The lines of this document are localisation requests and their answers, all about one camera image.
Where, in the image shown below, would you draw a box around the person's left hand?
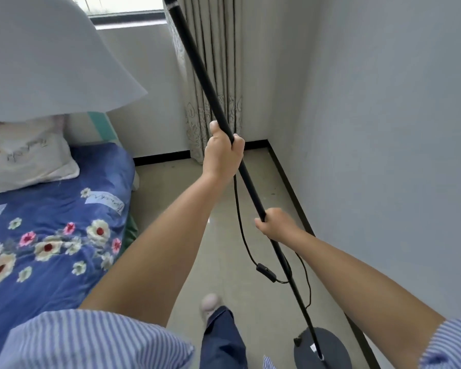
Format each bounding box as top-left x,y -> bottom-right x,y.
202,120 -> 246,185

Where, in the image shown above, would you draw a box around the person's right hand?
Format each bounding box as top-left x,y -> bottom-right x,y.
254,207 -> 304,243

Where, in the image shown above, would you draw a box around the black floor lamp stand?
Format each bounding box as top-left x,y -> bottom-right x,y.
162,0 -> 352,369

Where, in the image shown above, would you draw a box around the person's right forearm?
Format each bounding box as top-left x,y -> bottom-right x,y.
291,227 -> 447,356

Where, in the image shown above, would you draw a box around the person's left forearm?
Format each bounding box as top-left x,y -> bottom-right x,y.
79,171 -> 232,328

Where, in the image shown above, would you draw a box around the beige patterned curtain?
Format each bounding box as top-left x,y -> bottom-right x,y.
162,0 -> 255,165

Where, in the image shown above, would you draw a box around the light pink shoe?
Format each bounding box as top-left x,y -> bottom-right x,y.
200,293 -> 224,324

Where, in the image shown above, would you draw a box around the teal and white headboard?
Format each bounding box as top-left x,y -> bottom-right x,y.
63,111 -> 122,147

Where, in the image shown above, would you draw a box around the blue trousers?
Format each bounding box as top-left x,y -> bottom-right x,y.
200,306 -> 249,369

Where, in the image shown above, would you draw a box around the green bed sheet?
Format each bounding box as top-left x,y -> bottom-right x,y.
122,217 -> 139,251

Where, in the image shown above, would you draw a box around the white lamp shade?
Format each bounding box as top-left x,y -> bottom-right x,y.
0,0 -> 149,122

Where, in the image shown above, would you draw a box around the white embroidered pillow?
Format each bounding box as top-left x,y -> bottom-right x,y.
0,114 -> 80,196

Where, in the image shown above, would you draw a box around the blue floral quilt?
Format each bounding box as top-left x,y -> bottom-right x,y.
0,142 -> 136,366

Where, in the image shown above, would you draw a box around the blue striped shirt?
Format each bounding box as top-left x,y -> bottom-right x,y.
4,309 -> 461,369

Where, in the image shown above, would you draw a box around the black lamp cord with switch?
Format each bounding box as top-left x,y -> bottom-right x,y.
234,175 -> 312,347

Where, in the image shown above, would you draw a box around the window with dark frame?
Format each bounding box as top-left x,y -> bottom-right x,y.
77,0 -> 166,26

